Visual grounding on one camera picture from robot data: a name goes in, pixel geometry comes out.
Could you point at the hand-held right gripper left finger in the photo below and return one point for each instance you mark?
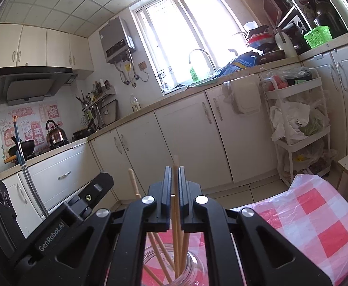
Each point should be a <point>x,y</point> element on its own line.
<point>169,184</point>

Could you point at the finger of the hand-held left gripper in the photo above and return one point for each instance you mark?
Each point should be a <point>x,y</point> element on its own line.
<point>99,187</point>

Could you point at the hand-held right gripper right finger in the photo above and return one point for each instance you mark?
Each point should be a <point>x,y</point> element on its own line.
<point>181,184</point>

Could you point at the pale bamboo chopstick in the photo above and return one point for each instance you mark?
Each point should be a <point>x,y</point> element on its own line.
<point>133,181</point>
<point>172,244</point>
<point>185,244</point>
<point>153,275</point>
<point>163,248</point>

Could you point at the clear glass jar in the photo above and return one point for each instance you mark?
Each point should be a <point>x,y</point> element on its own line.
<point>196,262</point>

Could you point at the white double-door base cabinets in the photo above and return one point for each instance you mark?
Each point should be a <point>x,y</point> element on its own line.
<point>186,143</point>

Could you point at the white drawer base cabinet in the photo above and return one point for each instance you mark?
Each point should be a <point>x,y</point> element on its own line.
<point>52,166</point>

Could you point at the black gas stove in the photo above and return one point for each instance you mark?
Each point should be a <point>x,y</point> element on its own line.
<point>62,143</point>

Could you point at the metal mop pole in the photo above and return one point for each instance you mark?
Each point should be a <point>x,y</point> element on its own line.
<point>28,178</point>

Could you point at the steel stovetop kettle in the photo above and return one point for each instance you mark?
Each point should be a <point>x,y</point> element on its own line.
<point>56,135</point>

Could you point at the dark cutting board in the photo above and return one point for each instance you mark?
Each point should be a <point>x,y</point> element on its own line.
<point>112,110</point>

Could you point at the black wok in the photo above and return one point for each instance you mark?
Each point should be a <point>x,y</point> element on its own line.
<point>23,149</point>

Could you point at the clear plastic bottle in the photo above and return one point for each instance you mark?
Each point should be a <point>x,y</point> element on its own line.
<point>135,104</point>

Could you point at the white hanging waste bin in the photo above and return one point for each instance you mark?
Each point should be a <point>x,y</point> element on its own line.
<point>247,95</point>

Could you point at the green dish soap bottle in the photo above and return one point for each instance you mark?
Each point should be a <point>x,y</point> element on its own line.
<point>194,74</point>

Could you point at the black range hood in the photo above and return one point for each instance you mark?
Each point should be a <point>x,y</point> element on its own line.
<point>31,86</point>

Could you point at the white plastic bag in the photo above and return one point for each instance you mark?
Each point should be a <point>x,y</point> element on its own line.
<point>290,122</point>

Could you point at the red white checked plastic tablecloth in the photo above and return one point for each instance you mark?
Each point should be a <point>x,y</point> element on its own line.
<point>305,229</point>

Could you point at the chrome sink faucet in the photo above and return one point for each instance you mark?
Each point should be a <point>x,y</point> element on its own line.
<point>202,52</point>

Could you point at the blue printed sack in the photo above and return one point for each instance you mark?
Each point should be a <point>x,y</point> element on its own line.
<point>242,64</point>

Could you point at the white trolley cart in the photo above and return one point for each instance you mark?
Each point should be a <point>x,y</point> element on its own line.
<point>293,91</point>

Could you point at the bright kitchen window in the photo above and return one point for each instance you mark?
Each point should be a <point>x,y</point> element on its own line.
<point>191,35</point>

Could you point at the red cooking pot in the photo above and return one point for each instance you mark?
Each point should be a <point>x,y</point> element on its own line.
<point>260,40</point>

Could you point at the white jug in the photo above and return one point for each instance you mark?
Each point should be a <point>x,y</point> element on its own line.
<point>287,44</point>

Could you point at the black countertop oven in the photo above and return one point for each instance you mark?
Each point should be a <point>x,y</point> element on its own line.
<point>293,29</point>

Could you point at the green plastic basket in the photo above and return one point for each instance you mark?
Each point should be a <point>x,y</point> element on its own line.
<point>318,37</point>

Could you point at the black pot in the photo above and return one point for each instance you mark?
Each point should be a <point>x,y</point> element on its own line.
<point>328,18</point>

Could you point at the wall rack with utensils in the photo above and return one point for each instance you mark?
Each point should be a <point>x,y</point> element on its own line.
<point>98,95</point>

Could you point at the pink wall stickers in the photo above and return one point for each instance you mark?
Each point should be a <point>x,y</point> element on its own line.
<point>28,116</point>

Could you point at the wall power socket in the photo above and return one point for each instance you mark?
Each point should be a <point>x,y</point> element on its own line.
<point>143,65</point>

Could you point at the grey wall water heater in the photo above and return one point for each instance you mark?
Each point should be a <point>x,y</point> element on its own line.
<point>117,40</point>

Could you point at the white upper wall cabinets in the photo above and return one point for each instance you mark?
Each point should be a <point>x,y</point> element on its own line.
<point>34,44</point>

